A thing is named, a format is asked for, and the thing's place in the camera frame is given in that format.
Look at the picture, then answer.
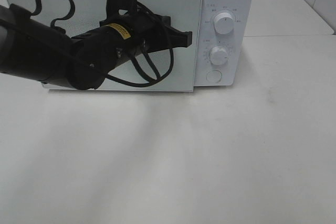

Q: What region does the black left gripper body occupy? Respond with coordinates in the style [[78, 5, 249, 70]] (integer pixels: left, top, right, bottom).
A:
[[71, 14, 168, 72]]

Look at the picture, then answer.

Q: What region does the white microwave door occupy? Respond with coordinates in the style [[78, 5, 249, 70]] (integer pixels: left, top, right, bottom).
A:
[[7, 0, 202, 92]]

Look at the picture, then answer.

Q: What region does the round white door button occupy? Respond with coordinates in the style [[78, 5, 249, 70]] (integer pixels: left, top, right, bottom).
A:
[[206, 70, 222, 83]]

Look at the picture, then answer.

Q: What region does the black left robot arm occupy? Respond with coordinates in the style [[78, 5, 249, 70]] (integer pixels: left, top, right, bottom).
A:
[[1, 0, 192, 90]]

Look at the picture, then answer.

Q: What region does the lower white microwave knob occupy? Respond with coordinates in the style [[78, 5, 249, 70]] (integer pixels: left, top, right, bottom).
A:
[[209, 46, 228, 66]]

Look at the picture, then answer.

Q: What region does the white microwave knob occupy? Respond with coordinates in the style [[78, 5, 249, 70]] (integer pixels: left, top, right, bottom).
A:
[[209, 46, 228, 66], [213, 10, 235, 35]]

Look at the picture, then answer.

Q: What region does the upper white microwave knob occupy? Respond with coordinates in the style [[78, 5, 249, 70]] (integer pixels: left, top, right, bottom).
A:
[[213, 10, 235, 35]]

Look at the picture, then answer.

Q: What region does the white microwave oven body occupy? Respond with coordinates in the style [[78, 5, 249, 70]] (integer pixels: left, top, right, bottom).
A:
[[7, 0, 255, 90]]

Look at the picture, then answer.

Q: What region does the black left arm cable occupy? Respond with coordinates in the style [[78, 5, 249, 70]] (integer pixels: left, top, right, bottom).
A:
[[31, 0, 175, 88]]

